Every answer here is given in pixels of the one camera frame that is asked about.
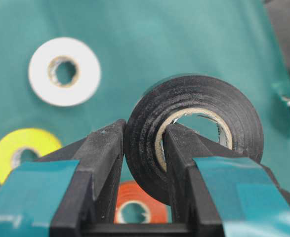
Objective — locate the orange tape roll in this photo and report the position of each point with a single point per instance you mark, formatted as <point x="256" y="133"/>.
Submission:
<point x="134" y="206"/>

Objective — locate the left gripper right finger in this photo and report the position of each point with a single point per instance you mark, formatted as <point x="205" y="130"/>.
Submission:
<point x="221" y="193"/>

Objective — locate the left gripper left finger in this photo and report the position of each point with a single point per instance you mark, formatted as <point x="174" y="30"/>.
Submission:
<point x="55" y="195"/>

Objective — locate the yellow tape roll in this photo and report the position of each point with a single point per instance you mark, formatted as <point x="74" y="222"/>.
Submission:
<point x="25" y="144"/>

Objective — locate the black tape roll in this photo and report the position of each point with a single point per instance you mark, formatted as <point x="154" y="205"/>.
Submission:
<point x="212" y="107"/>

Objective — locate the green table cloth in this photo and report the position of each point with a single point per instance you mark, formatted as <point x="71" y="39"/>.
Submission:
<point x="138" y="43"/>

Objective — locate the white tape roll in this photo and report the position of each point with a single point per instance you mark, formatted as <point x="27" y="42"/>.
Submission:
<point x="64" y="72"/>

